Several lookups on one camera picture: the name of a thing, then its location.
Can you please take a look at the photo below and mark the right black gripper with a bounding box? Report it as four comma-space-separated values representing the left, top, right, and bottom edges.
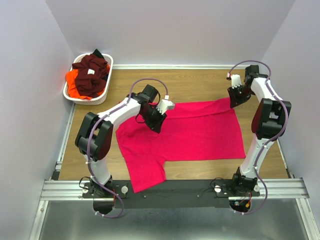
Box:
226, 84, 253, 109

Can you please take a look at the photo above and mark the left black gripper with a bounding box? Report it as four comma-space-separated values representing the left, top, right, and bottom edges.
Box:
140, 106, 167, 134

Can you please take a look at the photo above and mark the pink t shirt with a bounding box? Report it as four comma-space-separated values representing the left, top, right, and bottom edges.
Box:
116, 98, 246, 193

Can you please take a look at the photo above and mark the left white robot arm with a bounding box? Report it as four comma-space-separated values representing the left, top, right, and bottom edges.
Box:
75, 84, 175, 199

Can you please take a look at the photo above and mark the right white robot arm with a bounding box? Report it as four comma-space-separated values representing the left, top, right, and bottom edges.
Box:
226, 65, 292, 196

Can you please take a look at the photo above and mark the maroon t shirt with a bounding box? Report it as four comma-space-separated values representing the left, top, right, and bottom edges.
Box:
72, 53, 110, 98

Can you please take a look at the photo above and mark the black t shirt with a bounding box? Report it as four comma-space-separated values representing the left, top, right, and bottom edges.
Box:
91, 49, 105, 60

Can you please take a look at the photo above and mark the orange t shirt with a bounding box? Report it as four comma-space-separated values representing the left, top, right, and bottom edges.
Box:
65, 63, 110, 100

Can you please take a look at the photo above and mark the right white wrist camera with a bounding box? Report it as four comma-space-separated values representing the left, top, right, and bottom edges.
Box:
226, 72, 242, 89

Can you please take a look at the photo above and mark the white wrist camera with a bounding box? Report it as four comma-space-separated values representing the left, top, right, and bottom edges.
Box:
226, 72, 242, 89
156, 95, 175, 115

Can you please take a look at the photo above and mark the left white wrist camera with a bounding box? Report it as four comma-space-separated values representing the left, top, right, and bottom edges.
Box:
156, 95, 175, 115

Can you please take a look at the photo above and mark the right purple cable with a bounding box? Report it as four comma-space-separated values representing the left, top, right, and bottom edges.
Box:
226, 59, 288, 216

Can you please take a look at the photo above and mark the back aluminium rail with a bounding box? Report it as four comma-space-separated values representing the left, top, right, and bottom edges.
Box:
113, 64, 233, 71

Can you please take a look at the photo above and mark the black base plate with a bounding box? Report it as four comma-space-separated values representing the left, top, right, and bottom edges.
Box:
79, 177, 260, 214

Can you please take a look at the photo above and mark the left aluminium rail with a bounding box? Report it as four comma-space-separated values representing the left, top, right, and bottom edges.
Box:
50, 103, 76, 181

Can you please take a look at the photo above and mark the front aluminium rail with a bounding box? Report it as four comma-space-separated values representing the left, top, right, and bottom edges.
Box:
40, 178, 310, 201

